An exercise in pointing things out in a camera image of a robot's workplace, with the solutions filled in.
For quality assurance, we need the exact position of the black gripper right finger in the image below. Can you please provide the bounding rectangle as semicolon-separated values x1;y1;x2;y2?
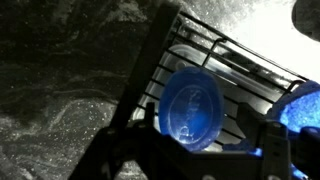
236;103;320;180

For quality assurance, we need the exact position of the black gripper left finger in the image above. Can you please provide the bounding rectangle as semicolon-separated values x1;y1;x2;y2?
68;103;262;180

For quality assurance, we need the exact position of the blue oval soap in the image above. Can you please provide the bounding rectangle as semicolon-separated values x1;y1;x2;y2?
158;67;224;151

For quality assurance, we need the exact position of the blue sponge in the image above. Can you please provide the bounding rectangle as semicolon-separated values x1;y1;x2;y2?
266;81;320;133

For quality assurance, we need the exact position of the black wire dish rack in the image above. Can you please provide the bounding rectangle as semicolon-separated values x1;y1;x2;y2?
111;2;308;148

